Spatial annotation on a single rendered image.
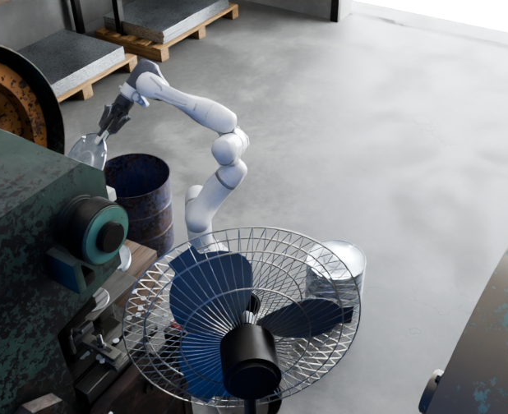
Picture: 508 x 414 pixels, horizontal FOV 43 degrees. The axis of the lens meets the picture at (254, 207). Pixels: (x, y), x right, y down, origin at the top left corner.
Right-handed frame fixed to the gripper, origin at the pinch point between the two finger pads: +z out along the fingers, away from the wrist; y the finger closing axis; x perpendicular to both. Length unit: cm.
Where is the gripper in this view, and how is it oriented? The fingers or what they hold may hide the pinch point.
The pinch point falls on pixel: (101, 137)
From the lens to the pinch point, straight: 281.4
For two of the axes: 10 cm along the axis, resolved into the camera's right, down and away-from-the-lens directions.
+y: -6.1, -3.0, -7.3
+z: -5.7, 8.1, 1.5
